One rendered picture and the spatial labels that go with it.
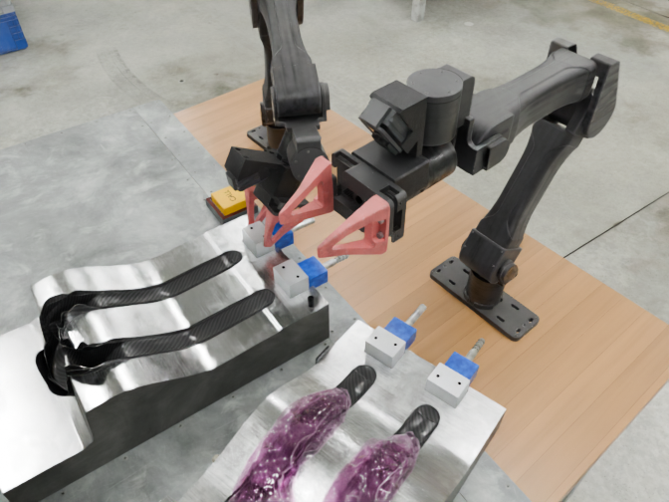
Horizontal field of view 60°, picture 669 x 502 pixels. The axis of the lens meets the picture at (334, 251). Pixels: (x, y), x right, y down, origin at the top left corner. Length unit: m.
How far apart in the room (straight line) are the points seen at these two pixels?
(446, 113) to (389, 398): 0.43
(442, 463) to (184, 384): 0.37
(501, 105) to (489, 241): 0.28
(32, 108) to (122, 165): 2.06
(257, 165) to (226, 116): 0.65
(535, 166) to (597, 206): 1.77
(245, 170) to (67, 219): 0.53
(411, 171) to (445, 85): 0.09
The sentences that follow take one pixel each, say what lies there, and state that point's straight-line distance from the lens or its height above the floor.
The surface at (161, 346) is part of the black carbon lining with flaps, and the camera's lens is 0.89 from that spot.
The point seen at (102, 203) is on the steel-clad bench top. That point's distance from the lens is 1.31.
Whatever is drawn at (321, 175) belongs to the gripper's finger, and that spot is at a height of 1.22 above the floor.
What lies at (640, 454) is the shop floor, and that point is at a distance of 1.97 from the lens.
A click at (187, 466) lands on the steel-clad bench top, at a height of 0.80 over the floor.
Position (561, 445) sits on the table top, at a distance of 0.95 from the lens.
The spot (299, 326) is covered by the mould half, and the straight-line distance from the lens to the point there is 0.91.
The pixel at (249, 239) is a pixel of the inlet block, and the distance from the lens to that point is 0.99.
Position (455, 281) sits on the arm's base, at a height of 0.81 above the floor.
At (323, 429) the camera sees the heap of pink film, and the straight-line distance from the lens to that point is 0.78.
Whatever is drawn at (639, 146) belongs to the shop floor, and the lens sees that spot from 3.13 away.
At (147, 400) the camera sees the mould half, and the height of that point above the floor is 0.89.
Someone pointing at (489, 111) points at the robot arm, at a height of 1.23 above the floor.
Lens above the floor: 1.59
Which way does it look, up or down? 45 degrees down
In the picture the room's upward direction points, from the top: straight up
